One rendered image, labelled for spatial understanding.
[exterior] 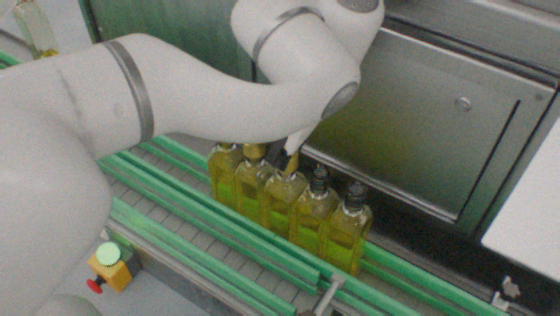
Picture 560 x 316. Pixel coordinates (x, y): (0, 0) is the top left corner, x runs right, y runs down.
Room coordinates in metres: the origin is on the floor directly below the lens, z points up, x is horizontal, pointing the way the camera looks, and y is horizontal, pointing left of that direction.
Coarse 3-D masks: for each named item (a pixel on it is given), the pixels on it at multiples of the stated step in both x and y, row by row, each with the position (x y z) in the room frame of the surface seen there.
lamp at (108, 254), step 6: (102, 246) 0.48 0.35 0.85; (108, 246) 0.48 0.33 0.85; (114, 246) 0.48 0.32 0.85; (102, 252) 0.46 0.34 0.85; (108, 252) 0.46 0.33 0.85; (114, 252) 0.46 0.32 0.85; (120, 252) 0.48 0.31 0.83; (102, 258) 0.45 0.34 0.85; (108, 258) 0.45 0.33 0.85; (114, 258) 0.46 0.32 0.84; (120, 258) 0.46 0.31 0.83; (102, 264) 0.45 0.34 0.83; (108, 264) 0.45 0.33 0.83; (114, 264) 0.45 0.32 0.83
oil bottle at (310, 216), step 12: (336, 192) 0.44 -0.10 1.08; (300, 204) 0.42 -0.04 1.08; (312, 204) 0.41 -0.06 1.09; (324, 204) 0.41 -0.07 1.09; (336, 204) 0.43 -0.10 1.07; (300, 216) 0.42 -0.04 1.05; (312, 216) 0.41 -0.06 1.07; (324, 216) 0.40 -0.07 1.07; (300, 228) 0.42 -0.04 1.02; (312, 228) 0.41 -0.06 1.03; (324, 228) 0.40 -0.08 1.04; (300, 240) 0.42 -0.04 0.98; (312, 240) 0.40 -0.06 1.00; (312, 252) 0.40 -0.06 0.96
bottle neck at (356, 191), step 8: (352, 184) 0.41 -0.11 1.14; (360, 184) 0.41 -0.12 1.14; (352, 192) 0.41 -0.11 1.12; (360, 192) 0.41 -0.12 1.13; (344, 200) 0.40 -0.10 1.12; (352, 200) 0.39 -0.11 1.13; (360, 200) 0.39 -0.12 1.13; (344, 208) 0.40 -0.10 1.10; (352, 208) 0.39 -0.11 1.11; (360, 208) 0.39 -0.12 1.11
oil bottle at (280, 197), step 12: (276, 180) 0.46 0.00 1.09; (300, 180) 0.46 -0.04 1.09; (264, 192) 0.46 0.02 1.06; (276, 192) 0.45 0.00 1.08; (288, 192) 0.44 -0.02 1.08; (300, 192) 0.45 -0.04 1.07; (264, 204) 0.46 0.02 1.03; (276, 204) 0.44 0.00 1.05; (288, 204) 0.43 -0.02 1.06; (264, 216) 0.46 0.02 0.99; (276, 216) 0.44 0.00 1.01; (288, 216) 0.43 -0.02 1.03; (276, 228) 0.44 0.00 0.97; (288, 228) 0.43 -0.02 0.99; (288, 240) 0.43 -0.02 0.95
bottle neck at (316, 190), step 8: (312, 168) 0.44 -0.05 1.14; (320, 168) 0.44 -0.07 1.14; (328, 168) 0.44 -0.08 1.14; (312, 176) 0.43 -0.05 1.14; (320, 176) 0.44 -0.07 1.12; (328, 176) 0.43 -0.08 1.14; (312, 184) 0.43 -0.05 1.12; (320, 184) 0.42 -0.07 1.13; (328, 184) 0.43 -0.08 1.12; (312, 192) 0.42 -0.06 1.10; (320, 192) 0.42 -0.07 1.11
